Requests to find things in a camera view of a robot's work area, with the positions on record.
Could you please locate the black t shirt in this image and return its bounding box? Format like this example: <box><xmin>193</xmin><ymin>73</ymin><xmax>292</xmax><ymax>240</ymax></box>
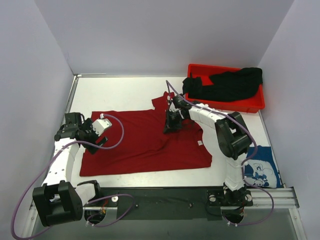
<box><xmin>182</xmin><ymin>67</ymin><xmax>263</xmax><ymax>102</ymax></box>

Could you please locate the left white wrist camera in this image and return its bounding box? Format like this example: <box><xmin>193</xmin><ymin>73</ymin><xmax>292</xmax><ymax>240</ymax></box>
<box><xmin>92</xmin><ymin>113</ymin><xmax>112</xmax><ymax>137</ymax></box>

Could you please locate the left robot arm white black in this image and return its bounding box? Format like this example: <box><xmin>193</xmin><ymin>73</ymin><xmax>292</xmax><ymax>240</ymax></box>
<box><xmin>32</xmin><ymin>112</ymin><xmax>112</xmax><ymax>227</ymax></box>

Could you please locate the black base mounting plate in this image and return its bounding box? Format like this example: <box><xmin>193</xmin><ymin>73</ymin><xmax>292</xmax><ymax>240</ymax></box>
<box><xmin>83</xmin><ymin>186</ymin><xmax>255</xmax><ymax>222</ymax></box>

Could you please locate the blue folded t shirt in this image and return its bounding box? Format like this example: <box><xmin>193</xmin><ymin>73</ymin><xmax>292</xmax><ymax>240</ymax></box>
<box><xmin>244</xmin><ymin>145</ymin><xmax>283</xmax><ymax>189</ymax></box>

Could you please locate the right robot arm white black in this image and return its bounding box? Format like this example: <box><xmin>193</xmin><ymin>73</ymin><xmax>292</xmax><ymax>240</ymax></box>
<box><xmin>163</xmin><ymin>95</ymin><xmax>252</xmax><ymax>206</ymax></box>

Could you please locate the aluminium frame rail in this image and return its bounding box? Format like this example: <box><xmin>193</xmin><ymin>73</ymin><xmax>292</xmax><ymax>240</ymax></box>
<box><xmin>32</xmin><ymin>77</ymin><xmax>101</xmax><ymax>215</ymax></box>

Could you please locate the red t shirt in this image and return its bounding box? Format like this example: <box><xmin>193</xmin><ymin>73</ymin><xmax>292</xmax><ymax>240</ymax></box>
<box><xmin>79</xmin><ymin>92</ymin><xmax>212</xmax><ymax>177</ymax></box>

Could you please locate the red plastic bin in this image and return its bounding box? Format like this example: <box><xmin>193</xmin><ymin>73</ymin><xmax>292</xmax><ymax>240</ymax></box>
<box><xmin>185</xmin><ymin>63</ymin><xmax>265</xmax><ymax>113</ymax></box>

